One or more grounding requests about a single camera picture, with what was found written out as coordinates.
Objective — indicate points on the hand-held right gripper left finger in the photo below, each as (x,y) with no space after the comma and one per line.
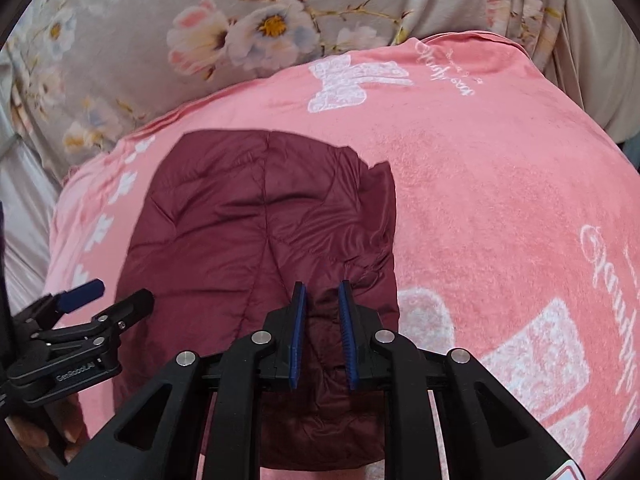
(297,335)

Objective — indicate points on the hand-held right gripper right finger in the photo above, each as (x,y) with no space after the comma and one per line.
(346,335)

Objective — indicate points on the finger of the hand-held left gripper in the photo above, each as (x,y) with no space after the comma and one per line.
(82,294)
(135,305)

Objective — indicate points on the maroon puffer jacket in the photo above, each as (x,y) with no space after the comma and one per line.
(225,235)

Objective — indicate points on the person's left hand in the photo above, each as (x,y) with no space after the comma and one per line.
(30,435)

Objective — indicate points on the white satin cloth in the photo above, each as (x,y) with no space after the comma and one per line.
(25,210)

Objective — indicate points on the pink printed blanket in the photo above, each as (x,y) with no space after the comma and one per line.
(475,185)

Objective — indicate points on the grey floral bed sheet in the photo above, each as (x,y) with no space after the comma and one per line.
(150,10)

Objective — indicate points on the beige cloth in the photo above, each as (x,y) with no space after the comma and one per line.
(600,60)

